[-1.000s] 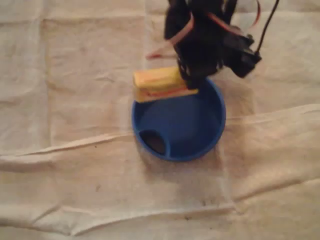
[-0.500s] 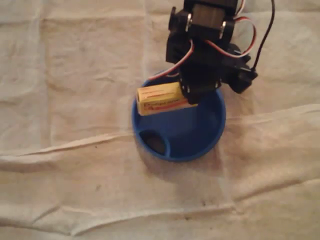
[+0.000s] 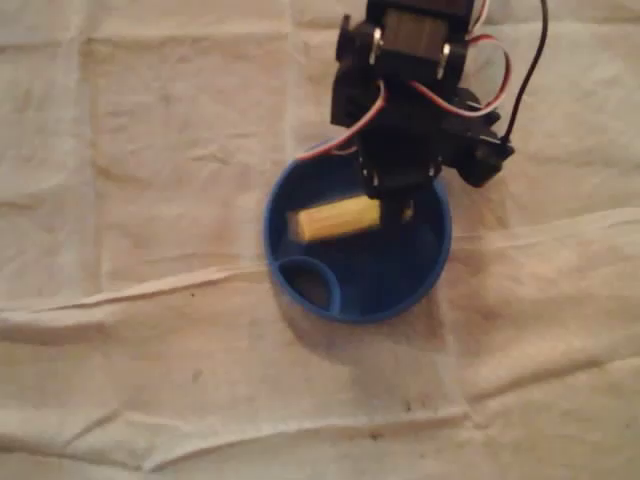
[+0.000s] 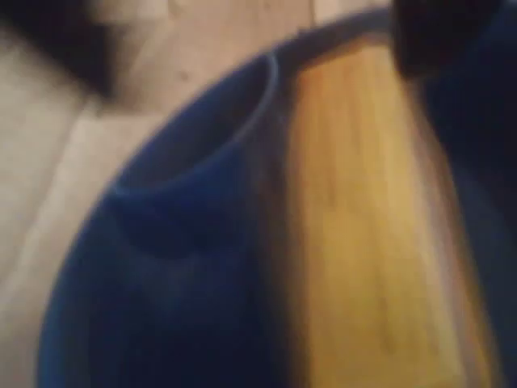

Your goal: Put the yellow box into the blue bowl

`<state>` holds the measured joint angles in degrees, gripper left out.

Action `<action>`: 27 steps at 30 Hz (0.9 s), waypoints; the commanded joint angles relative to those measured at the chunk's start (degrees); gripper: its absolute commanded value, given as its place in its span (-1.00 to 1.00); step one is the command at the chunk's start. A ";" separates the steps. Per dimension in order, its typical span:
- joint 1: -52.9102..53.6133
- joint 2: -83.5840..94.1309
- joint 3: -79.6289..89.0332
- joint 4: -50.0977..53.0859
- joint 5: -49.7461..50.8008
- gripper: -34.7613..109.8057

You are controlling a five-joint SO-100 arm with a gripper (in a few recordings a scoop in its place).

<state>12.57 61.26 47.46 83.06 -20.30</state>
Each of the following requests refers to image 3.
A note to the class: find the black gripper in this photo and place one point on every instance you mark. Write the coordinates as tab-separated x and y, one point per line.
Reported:
395	172

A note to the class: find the yellow cardboard box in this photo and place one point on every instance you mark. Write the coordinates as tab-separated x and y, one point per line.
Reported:
335	220

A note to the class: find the blue round object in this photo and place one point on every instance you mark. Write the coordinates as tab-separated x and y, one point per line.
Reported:
390	280

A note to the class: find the white creased tablecloth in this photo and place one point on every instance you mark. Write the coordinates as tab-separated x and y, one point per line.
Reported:
150	200

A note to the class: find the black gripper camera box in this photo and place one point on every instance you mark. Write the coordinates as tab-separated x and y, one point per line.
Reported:
487	160

